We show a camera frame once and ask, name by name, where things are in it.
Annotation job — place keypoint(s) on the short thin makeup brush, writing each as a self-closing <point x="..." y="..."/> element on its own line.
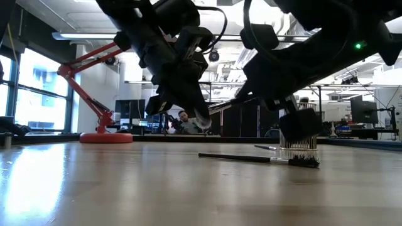
<point x="267" y="147"/>

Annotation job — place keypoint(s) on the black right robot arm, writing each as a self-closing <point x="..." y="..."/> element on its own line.
<point x="377" y="19"/>

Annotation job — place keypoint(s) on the black aluminium table frame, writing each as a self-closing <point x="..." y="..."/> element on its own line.
<point x="188" y="138"/>

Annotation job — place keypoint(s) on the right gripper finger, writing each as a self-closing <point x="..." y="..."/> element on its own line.
<point x="248" y="103"/>

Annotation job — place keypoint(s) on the ceiling tube light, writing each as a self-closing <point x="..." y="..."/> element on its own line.
<point x="84" y="35"/>

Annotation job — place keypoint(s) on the fluffy dark-bristle makeup brush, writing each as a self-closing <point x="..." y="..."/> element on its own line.
<point x="203" y="121"/>

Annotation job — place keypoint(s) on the large glass window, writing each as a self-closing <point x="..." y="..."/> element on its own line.
<point x="41" y="94"/>

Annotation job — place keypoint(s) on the red desk lamp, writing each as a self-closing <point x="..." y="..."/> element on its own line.
<point x="105" y="138"/>

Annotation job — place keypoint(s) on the black computer monitor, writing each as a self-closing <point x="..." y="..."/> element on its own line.
<point x="364" y="111"/>
<point x="130" y="109"/>

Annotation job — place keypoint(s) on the black fan makeup brush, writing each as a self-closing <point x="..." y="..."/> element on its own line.
<point x="235" y="157"/>

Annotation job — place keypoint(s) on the person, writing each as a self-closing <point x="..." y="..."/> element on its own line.
<point x="188" y="125"/>

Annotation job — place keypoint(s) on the black partition panel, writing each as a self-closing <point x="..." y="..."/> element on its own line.
<point x="248" y="122"/>

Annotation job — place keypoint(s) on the black ceiling camera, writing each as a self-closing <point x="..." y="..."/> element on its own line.
<point x="214" y="56"/>

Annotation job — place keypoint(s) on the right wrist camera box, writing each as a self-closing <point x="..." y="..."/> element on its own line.
<point x="259" y="36"/>

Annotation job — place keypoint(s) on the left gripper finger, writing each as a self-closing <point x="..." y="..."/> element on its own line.
<point x="193" y="106"/>

